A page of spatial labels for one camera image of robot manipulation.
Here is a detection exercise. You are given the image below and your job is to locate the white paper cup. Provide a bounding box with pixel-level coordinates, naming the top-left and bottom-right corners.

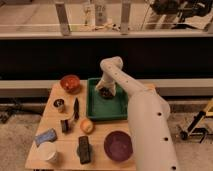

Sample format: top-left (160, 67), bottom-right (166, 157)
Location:
top-left (37, 142), bottom-right (58, 163)

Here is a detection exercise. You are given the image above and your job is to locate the dark red grape bunch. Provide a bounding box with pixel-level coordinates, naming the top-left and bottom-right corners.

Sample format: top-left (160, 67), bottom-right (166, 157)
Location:
top-left (100, 87), bottom-right (114, 99)

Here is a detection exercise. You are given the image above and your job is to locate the red-brown bowl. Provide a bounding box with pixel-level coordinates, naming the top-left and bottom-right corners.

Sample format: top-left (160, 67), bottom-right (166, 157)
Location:
top-left (60, 74), bottom-right (80, 93)

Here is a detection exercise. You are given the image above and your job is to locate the black wheeled stand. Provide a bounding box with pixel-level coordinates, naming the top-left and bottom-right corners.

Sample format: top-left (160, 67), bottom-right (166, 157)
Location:
top-left (179, 98), bottom-right (213, 144)

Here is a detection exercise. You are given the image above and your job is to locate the small metal cup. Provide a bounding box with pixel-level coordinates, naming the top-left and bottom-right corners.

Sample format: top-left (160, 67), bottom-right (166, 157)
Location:
top-left (53, 99), bottom-right (65, 113)

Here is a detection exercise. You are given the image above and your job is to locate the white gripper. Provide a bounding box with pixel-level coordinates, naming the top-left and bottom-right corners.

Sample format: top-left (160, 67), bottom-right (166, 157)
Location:
top-left (95, 78), bottom-right (116, 95)

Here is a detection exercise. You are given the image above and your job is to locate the blue sponge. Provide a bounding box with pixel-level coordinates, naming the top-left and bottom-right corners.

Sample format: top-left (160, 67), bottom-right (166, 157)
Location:
top-left (35, 129), bottom-right (57, 146)

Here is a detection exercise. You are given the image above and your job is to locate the orange apple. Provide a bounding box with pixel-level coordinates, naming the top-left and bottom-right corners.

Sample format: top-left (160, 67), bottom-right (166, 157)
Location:
top-left (80, 119), bottom-right (94, 134)

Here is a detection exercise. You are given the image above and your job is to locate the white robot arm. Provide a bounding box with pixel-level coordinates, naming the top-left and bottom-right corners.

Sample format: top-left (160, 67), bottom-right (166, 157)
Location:
top-left (96, 56), bottom-right (181, 171)

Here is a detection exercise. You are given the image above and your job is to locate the purple bowl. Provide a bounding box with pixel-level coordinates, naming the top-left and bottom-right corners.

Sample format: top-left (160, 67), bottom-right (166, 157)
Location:
top-left (104, 131), bottom-right (133, 162)

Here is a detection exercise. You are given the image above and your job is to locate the green plastic tray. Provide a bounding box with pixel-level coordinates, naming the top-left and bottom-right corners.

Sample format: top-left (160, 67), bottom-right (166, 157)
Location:
top-left (86, 78), bottom-right (128, 121)

